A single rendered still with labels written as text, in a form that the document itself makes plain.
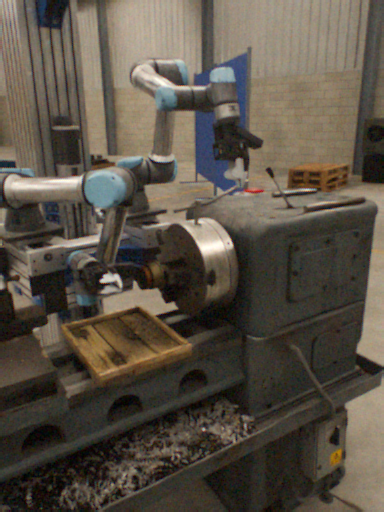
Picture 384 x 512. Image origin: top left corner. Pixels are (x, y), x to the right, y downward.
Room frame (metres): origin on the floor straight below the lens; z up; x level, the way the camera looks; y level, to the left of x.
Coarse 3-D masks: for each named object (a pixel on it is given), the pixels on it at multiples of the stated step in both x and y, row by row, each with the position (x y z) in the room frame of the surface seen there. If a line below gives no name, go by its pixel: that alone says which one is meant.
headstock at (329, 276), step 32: (320, 192) 1.80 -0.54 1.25; (224, 224) 1.45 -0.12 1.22; (256, 224) 1.34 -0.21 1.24; (288, 224) 1.35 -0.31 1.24; (320, 224) 1.43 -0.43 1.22; (352, 224) 1.54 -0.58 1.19; (256, 256) 1.31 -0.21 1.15; (288, 256) 1.38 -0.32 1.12; (320, 256) 1.44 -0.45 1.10; (352, 256) 1.53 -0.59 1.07; (256, 288) 1.30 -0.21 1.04; (288, 288) 1.38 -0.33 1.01; (320, 288) 1.45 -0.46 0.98; (352, 288) 1.56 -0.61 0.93; (256, 320) 1.30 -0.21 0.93; (288, 320) 1.38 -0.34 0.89
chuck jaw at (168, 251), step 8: (160, 232) 1.42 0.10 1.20; (168, 232) 1.43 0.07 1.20; (160, 240) 1.43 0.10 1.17; (168, 240) 1.42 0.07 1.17; (160, 248) 1.39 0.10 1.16; (168, 248) 1.40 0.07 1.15; (160, 256) 1.37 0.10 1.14; (168, 256) 1.38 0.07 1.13; (176, 256) 1.39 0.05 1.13; (160, 264) 1.36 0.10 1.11; (168, 264) 1.40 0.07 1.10
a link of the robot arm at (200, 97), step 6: (198, 90) 1.51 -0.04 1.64; (204, 90) 1.52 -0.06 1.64; (198, 96) 1.50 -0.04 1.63; (204, 96) 1.51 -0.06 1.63; (198, 102) 1.50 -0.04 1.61; (204, 102) 1.51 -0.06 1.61; (210, 102) 1.50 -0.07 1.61; (198, 108) 1.52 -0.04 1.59; (204, 108) 1.53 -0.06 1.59; (210, 108) 1.53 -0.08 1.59
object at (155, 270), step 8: (152, 264) 1.33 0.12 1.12; (136, 272) 1.33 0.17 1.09; (144, 272) 1.29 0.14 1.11; (152, 272) 1.30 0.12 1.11; (160, 272) 1.31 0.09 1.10; (136, 280) 1.33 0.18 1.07; (144, 280) 1.28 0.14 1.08; (152, 280) 1.29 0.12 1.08; (160, 280) 1.30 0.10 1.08; (144, 288) 1.29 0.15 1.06; (152, 288) 1.30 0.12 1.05; (160, 288) 1.32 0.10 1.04
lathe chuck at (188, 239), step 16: (176, 224) 1.41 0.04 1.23; (208, 224) 1.40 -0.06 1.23; (176, 240) 1.41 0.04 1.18; (192, 240) 1.32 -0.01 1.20; (208, 240) 1.32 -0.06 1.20; (192, 256) 1.33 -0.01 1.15; (208, 256) 1.28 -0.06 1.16; (224, 256) 1.31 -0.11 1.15; (208, 272) 1.26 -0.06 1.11; (224, 272) 1.29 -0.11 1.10; (192, 288) 1.33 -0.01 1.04; (208, 288) 1.26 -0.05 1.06; (224, 288) 1.30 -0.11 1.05; (176, 304) 1.42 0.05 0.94; (192, 304) 1.33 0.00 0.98; (208, 304) 1.29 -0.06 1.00
